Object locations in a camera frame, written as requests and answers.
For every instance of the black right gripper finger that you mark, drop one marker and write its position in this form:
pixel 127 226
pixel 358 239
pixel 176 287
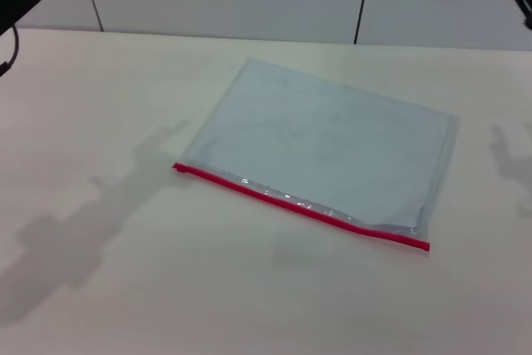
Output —
pixel 523 3

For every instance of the clear document bag red zipper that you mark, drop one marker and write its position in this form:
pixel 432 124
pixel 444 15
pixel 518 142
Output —
pixel 316 151

